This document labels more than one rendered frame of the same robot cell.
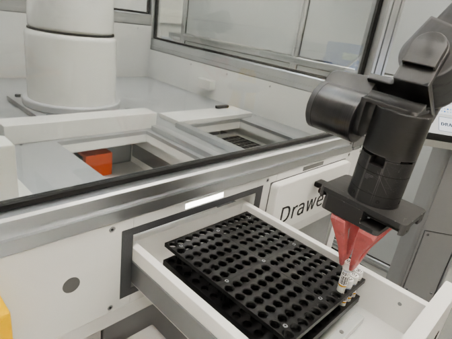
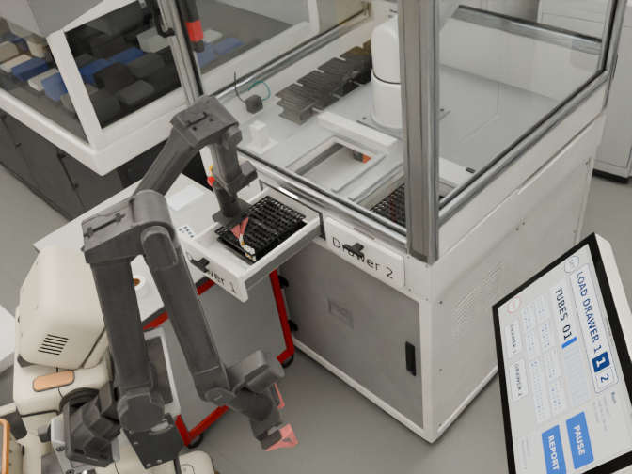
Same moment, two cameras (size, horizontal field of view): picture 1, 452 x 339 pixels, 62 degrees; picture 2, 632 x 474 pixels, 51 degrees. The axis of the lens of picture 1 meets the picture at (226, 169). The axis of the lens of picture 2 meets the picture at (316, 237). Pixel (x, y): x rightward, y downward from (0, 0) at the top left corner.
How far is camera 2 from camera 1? 2.06 m
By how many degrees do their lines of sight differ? 82
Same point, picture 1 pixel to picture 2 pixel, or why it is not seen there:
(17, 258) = not seen: hidden behind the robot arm
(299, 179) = (340, 229)
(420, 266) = not seen: outside the picture
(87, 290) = (252, 191)
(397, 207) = (224, 215)
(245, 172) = (308, 197)
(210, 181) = (290, 186)
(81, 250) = not seen: hidden behind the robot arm
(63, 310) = (247, 191)
